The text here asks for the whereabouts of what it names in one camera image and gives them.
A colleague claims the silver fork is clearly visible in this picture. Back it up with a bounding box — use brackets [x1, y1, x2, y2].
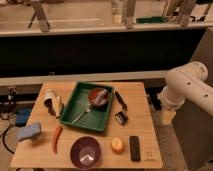
[71, 106, 91, 123]

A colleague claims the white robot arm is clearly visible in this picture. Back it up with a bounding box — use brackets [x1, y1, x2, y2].
[158, 61, 213, 125]

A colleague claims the red bowl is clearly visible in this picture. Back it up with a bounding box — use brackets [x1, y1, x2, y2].
[88, 87, 109, 108]

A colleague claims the purple bowl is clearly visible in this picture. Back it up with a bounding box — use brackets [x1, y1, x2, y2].
[70, 136, 101, 170]

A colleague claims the black remote control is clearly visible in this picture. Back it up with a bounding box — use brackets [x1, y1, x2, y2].
[129, 136, 141, 161]

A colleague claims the orange fruit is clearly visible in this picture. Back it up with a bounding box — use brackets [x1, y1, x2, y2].
[111, 137, 124, 154]

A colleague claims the green plastic tray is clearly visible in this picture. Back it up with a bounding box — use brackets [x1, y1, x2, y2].
[60, 82, 114, 132]

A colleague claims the white cup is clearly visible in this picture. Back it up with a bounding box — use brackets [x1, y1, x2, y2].
[44, 90, 56, 100]

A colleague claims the blue sponge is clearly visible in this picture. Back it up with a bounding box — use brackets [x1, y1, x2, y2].
[18, 122, 41, 141]

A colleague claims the blue box on floor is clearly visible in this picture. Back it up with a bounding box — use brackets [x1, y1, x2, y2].
[15, 108, 32, 127]

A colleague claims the black handled tool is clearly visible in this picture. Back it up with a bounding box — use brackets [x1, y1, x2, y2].
[115, 91, 127, 111]

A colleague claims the black cable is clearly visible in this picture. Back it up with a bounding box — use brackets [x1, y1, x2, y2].
[1, 123, 17, 154]

